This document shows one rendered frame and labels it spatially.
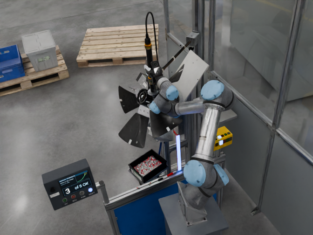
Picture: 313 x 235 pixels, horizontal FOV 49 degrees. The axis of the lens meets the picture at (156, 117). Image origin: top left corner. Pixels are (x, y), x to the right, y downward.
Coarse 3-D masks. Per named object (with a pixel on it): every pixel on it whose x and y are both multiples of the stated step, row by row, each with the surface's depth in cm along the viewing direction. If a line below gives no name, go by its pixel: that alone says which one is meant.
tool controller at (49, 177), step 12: (60, 168) 194; (72, 168) 192; (84, 168) 190; (48, 180) 186; (60, 180) 187; (72, 180) 189; (84, 180) 192; (48, 192) 186; (60, 192) 189; (84, 192) 195; (96, 192) 198; (60, 204) 192
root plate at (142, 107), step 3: (141, 105) 246; (141, 108) 246; (144, 108) 246; (147, 108) 246; (138, 111) 247; (141, 111) 246; (147, 111) 246; (141, 114) 247; (144, 114) 247; (147, 114) 246
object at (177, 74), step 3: (183, 66) 231; (180, 69) 230; (177, 72) 229; (180, 72) 225; (174, 75) 229; (177, 75) 225; (180, 75) 221; (171, 78) 228; (174, 78) 224; (177, 78) 221; (171, 81) 224; (174, 81) 221; (177, 81) 219
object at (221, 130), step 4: (220, 128) 232; (224, 128) 232; (220, 132) 229; (224, 132) 229; (216, 136) 227; (228, 136) 226; (216, 140) 224; (220, 140) 225; (224, 144) 229; (228, 144) 231; (216, 148) 228
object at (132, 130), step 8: (136, 120) 247; (144, 120) 246; (128, 128) 248; (136, 128) 247; (144, 128) 246; (120, 136) 252; (128, 136) 249; (136, 136) 247; (144, 136) 246; (136, 144) 246; (144, 144) 245
